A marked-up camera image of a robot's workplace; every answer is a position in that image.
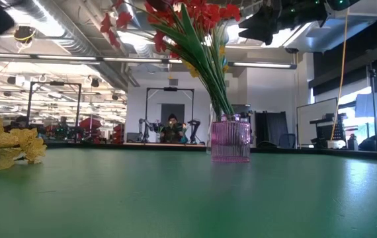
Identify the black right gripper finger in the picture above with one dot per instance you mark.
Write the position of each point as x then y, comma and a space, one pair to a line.
258, 26

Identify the pink tulip long stem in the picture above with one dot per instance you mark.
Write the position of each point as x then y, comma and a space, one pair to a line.
160, 4

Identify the pink ribbed glass vase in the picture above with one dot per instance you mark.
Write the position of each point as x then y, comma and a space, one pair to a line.
231, 142

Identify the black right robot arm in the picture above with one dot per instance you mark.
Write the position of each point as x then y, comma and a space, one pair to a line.
340, 4

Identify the clear glass vase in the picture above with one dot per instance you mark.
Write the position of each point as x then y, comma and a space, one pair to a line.
210, 132

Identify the black ceiling device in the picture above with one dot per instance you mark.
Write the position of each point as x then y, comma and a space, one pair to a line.
24, 33

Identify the ceiling light strip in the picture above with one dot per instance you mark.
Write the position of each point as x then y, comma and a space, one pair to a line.
66, 57

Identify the white whiteboard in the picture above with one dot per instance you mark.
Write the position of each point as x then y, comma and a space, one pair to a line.
314, 122

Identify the white diffuser sheet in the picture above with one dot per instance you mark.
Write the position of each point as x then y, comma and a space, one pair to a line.
363, 105

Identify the black equipment rack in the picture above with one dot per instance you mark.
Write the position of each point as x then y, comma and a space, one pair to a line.
324, 130

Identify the person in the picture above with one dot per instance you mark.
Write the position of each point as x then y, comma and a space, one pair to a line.
172, 130

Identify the black light stand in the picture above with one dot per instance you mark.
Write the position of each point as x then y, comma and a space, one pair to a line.
376, 132

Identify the green table mat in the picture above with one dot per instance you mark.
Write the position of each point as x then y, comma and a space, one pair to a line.
188, 205

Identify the silver ventilation duct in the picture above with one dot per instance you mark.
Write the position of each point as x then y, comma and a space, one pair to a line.
76, 43

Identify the black robot station frame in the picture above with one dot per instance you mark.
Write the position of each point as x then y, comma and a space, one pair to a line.
170, 89
56, 83

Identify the black aluminium table frame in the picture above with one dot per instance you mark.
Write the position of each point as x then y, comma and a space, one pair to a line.
307, 151

